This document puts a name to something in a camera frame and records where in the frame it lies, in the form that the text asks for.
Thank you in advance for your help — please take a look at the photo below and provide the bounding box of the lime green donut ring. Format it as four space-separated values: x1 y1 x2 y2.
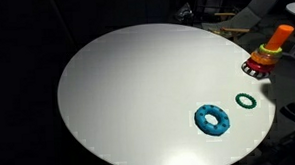
258 43 284 59

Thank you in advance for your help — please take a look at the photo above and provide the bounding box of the orange stacking toy pole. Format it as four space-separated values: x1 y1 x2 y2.
263 23 295 52

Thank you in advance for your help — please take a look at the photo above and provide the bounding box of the grey lounge chair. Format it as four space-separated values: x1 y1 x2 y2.
199 0 282 43

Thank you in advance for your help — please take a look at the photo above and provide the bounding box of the white round pedestal table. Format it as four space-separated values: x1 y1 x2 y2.
53 17 279 165

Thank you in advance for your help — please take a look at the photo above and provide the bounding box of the blue dotted donut ring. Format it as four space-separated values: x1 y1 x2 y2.
193 103 232 138

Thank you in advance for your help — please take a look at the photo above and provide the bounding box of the dark green thin ring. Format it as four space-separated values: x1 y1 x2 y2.
234 92 258 111

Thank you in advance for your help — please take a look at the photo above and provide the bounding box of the black white striped ring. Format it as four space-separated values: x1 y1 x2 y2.
241 60 272 80

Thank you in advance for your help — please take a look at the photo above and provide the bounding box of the red donut ring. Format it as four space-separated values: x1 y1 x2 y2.
246 57 277 74

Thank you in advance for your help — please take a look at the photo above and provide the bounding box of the orange donut ring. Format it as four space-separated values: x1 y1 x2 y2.
250 49 280 67

